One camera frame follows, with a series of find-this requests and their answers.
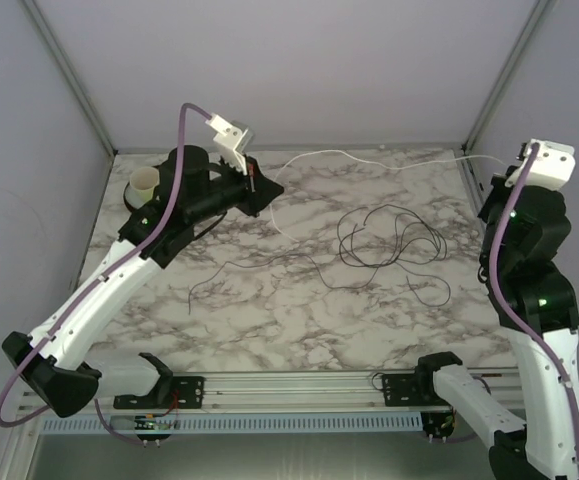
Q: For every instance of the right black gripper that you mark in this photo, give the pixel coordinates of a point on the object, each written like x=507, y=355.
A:
x=499, y=187

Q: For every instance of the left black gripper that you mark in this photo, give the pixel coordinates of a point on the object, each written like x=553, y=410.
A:
x=260, y=190

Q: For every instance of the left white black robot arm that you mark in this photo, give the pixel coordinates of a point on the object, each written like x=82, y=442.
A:
x=51, y=359

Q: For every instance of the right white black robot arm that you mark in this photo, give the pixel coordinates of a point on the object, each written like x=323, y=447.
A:
x=537, y=309

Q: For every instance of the yellow-green mug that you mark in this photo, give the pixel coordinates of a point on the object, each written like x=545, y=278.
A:
x=143, y=181

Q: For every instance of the white plate with dark rim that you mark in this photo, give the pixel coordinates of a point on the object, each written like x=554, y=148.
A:
x=132, y=200

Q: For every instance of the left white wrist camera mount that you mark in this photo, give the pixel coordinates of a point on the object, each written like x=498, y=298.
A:
x=231, y=139

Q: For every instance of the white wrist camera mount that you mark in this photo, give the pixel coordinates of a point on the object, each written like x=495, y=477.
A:
x=551, y=169
x=231, y=139

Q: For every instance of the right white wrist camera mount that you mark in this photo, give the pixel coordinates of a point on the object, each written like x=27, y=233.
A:
x=551, y=169

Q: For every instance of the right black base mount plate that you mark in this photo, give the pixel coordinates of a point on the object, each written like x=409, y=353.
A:
x=402, y=390

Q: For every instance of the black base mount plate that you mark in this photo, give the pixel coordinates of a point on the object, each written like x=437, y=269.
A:
x=402, y=390
x=177, y=392

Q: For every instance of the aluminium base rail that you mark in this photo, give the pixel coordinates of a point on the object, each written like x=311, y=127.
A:
x=308, y=391

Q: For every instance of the right aluminium frame post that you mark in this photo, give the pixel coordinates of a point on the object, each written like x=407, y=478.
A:
x=537, y=16

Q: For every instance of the aluminium frame post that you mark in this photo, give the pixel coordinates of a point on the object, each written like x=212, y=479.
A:
x=537, y=16
x=69, y=74

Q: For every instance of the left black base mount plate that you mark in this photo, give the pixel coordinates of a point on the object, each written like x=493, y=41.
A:
x=177, y=392

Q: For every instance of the blue slotted cable duct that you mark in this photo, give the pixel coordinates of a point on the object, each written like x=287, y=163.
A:
x=267, y=423

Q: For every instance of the left aluminium frame post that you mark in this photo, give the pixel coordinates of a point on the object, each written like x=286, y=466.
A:
x=69, y=74

